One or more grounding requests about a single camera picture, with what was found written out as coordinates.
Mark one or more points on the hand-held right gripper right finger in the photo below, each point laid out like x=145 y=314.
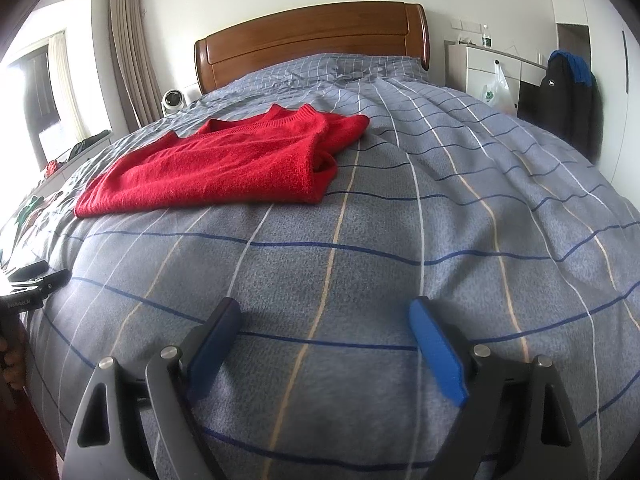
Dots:
x=437 y=355

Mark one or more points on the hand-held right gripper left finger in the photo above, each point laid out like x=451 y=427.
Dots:
x=215 y=350

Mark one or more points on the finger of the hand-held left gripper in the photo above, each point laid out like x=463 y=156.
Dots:
x=50 y=281
x=30 y=269

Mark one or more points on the red knit sweater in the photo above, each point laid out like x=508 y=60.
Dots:
x=215 y=165

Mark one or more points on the dark clothes pile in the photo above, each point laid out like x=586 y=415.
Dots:
x=90 y=142

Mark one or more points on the person's left hand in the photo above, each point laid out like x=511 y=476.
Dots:
x=11 y=365

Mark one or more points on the green and white garment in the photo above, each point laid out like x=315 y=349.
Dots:
x=32 y=208

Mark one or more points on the small red item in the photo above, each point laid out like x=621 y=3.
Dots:
x=51 y=166

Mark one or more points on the white window bench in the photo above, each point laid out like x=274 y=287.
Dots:
x=75 y=160

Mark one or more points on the bed with grey checked sheet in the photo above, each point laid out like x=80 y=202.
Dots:
x=400 y=210

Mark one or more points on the window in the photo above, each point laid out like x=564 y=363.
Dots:
x=40 y=95

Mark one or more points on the white round fan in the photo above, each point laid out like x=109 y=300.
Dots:
x=173 y=101

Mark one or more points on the beige curtain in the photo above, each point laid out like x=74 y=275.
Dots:
x=130 y=60

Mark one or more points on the white plastic bag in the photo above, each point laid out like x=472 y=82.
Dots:
x=497 y=90

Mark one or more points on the black jacket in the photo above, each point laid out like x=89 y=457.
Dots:
x=565 y=110

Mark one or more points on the white cabinet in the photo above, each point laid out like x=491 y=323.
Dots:
x=475 y=65

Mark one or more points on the blue garment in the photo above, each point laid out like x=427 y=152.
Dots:
x=580 y=70

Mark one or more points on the small bottle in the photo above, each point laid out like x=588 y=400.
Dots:
x=486 y=37

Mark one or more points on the wooden headboard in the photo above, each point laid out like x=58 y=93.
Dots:
x=310 y=35

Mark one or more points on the white wardrobe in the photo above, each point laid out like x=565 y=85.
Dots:
x=610 y=20

